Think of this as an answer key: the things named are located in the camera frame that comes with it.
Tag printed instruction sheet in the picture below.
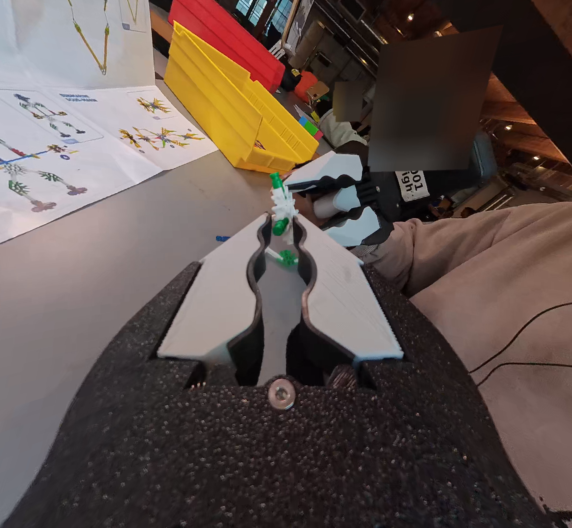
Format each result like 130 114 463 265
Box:
0 0 220 244

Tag grey desk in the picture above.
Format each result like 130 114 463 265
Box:
0 50 394 502

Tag yellow plastic bin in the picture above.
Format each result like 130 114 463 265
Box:
164 21 321 174

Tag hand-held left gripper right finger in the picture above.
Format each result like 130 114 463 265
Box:
289 215 405 366

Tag white snowflake toy connector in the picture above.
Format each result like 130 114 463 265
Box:
271 190 300 222

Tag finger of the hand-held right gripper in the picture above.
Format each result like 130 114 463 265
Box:
285 152 365 192
325 206 382 249

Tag person's right forearm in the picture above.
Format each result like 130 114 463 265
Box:
358 202 572 301

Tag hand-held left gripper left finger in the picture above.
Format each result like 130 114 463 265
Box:
157 215 278 366

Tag orange object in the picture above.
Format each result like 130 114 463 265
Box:
293 71 321 105

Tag red plastic bins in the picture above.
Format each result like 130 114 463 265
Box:
168 0 287 91

